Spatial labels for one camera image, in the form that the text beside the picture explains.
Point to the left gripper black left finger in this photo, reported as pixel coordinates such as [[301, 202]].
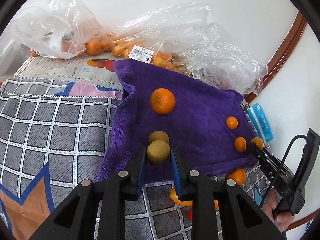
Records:
[[90, 202]]

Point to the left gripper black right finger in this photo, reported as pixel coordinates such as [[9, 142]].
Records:
[[216, 203]]

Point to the small kumquat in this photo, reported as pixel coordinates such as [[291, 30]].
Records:
[[258, 142]]

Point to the oval orange mango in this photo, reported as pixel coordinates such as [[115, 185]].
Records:
[[173, 196]]

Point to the small orange near towel edge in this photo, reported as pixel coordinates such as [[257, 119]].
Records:
[[238, 175]]

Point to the small red fruit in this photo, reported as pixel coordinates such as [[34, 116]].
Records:
[[190, 214]]

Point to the small mandarin lower right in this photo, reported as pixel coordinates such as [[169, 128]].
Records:
[[240, 144]]

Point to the small mandarin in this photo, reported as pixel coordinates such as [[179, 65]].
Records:
[[240, 144], [232, 122]]

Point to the blue tissue pack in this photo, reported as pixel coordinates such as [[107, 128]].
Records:
[[260, 123]]

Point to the small mandarin upper right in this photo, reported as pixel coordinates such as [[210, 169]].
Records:
[[232, 122]]

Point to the grey checked blanket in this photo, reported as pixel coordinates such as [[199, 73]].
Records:
[[52, 139]]

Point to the purple towel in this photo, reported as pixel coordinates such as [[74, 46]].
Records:
[[196, 126]]

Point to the large round orange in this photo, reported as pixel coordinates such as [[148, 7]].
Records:
[[162, 101]]

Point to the fruit-print woven mat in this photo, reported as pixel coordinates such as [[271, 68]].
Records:
[[97, 70]]

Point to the crumpled clear bag right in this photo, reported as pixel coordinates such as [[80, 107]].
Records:
[[225, 66]]

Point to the clear bag with barcode label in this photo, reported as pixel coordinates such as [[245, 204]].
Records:
[[168, 33]]

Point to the clear bag with oranges left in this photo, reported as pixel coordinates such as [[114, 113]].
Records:
[[66, 29]]

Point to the brown wooden door frame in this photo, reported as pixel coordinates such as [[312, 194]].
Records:
[[285, 49]]

